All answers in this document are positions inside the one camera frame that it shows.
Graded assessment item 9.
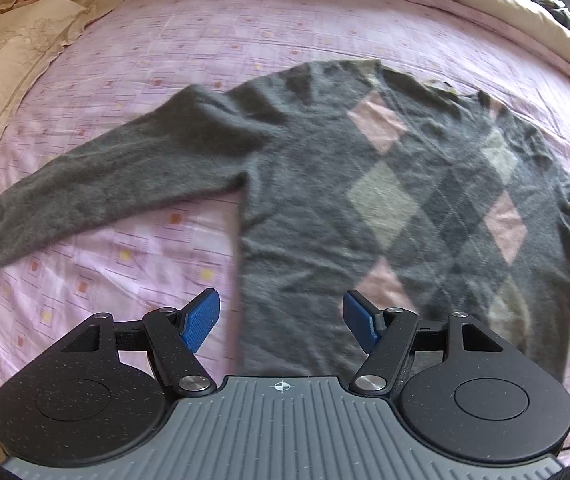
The grey argyle knit sweater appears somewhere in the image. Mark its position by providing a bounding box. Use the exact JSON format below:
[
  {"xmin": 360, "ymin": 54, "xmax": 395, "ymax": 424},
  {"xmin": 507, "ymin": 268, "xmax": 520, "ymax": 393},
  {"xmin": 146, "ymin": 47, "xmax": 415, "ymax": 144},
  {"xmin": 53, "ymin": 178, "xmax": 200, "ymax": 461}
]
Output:
[{"xmin": 0, "ymin": 61, "xmax": 570, "ymax": 378}]

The pink patterned bed sheet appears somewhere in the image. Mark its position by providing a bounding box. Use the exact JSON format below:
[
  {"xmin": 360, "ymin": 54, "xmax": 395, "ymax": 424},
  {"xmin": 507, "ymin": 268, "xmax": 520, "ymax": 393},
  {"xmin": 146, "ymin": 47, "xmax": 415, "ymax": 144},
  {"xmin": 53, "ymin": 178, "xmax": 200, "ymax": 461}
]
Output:
[{"xmin": 0, "ymin": 0, "xmax": 570, "ymax": 385}]

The cream pillow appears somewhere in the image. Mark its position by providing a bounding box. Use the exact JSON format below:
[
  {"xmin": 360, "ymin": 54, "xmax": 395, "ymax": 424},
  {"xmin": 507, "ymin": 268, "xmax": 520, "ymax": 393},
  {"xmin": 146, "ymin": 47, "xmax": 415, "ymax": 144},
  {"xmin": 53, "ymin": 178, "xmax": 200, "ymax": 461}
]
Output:
[{"xmin": 0, "ymin": 0, "xmax": 123, "ymax": 136}]

